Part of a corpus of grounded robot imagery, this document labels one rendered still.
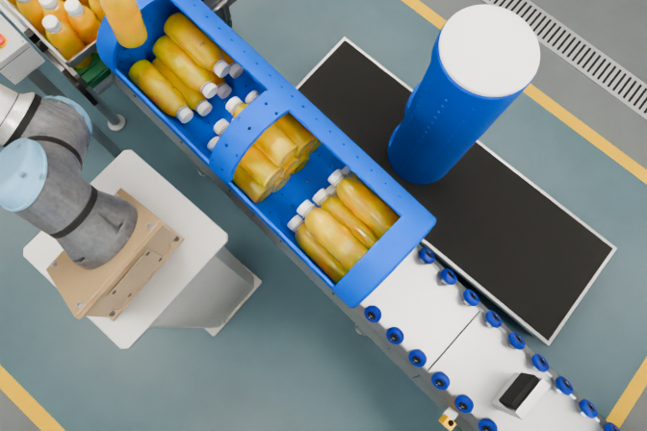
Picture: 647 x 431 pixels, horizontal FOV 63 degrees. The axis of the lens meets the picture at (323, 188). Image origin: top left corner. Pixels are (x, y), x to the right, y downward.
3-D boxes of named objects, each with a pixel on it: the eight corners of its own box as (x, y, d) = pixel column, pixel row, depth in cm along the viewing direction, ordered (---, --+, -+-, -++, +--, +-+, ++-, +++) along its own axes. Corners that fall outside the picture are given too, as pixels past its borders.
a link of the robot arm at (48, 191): (35, 245, 94) (-36, 202, 85) (53, 193, 104) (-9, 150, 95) (85, 217, 91) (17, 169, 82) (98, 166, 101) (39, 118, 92)
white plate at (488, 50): (556, 32, 145) (554, 34, 146) (464, -13, 147) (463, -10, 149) (516, 113, 138) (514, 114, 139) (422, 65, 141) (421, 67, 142)
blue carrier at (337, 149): (348, 311, 132) (357, 309, 105) (120, 84, 146) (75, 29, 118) (424, 231, 138) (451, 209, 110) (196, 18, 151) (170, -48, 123)
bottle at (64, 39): (76, 44, 153) (47, 9, 136) (96, 53, 153) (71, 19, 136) (64, 63, 152) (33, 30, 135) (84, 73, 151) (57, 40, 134)
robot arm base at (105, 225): (82, 284, 97) (38, 258, 91) (74, 240, 109) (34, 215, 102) (144, 229, 98) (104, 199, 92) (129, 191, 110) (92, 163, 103)
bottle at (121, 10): (153, 29, 118) (136, -25, 101) (140, 54, 116) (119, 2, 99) (124, 18, 118) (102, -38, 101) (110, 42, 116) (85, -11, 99)
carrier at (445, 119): (462, 141, 231) (404, 112, 233) (556, 34, 146) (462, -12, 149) (435, 196, 224) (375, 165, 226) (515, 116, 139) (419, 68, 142)
